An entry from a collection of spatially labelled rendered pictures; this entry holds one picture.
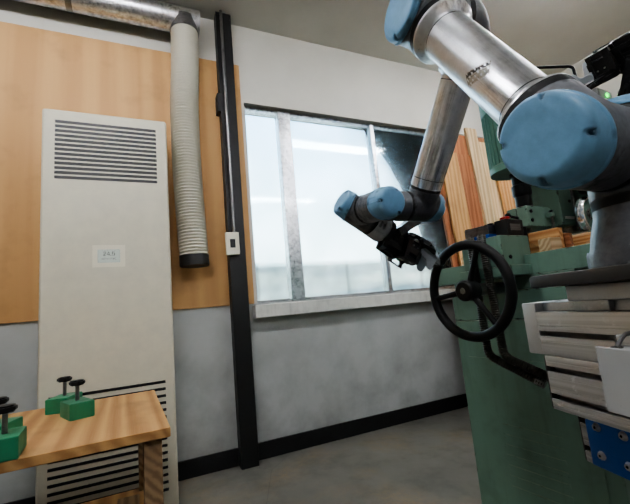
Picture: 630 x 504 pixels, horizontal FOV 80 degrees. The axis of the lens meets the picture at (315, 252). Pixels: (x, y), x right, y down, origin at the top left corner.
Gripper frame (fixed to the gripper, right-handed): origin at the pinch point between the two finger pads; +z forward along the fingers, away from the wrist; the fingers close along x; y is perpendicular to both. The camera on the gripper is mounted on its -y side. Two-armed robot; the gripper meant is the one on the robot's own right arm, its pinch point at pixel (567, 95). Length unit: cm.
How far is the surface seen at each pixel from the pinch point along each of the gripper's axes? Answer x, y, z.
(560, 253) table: 33.8, -32.8, 4.7
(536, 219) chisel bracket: 13.0, -30.3, 18.5
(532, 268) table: 35, -35, 13
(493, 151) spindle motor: 5.6, -4.9, 24.3
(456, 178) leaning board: -117, -37, 137
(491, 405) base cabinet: 59, -70, 34
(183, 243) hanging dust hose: 78, 34, 149
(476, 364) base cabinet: 52, -59, 37
